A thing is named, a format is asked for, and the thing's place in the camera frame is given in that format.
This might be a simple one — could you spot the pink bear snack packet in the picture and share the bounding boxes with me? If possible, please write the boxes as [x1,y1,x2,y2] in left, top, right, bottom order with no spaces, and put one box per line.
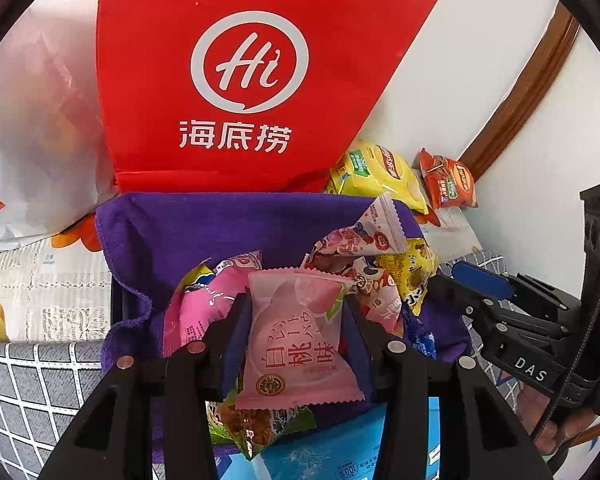
[310,194,410,261]

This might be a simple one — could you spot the green snack packet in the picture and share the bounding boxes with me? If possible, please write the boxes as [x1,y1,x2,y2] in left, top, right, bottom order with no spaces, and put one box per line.
[207,400,317,461]

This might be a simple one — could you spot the purple-pink snack packet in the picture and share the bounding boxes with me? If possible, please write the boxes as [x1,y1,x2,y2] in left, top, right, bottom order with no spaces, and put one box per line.
[162,251,263,358]

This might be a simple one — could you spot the orange-red chips bag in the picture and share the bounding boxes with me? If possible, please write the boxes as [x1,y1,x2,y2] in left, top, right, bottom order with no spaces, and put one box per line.
[414,148,480,210]

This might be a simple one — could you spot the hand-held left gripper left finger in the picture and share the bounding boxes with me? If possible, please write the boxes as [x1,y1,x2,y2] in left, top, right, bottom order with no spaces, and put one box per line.
[40,293,252,480]

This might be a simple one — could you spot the red paper bag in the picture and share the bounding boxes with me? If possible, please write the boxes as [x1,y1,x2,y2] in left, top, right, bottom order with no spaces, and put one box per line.
[96,0,441,196]

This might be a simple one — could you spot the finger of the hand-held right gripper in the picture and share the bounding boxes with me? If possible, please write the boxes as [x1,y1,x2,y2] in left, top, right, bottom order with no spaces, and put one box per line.
[510,273,581,329]
[430,261,567,342]

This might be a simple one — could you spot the blue tissue box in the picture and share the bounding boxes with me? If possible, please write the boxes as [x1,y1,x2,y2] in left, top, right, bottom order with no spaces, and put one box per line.
[215,397,441,480]

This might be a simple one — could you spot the yellow snack packet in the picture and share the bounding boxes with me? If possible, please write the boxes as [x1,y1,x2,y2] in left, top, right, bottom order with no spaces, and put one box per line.
[375,240,438,316]

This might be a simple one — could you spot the brown wooden door frame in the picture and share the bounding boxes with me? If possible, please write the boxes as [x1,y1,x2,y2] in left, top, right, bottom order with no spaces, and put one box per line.
[455,2,581,181]

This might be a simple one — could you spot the grey checked blanket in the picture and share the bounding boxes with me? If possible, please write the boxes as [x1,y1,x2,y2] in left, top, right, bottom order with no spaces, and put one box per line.
[0,250,511,480]

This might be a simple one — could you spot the pale pink peach packet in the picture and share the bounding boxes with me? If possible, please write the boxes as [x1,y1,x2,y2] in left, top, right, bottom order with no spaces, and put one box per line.
[234,267,367,411]

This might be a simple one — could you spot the purple cloth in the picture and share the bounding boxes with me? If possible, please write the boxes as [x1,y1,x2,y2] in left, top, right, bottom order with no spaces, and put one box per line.
[95,191,473,466]

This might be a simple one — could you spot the person's right hand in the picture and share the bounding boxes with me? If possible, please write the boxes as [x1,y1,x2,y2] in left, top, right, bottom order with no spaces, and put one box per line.
[520,389,597,457]

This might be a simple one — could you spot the yellow chips bag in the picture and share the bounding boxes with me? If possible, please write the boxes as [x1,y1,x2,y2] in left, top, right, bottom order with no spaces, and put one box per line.
[325,140,431,216]

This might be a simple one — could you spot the white plastic bag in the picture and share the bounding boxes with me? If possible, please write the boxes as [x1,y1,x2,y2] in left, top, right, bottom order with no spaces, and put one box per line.
[0,10,121,256]

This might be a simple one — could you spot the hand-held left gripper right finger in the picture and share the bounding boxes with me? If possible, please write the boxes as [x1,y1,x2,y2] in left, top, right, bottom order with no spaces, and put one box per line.
[343,300,563,480]

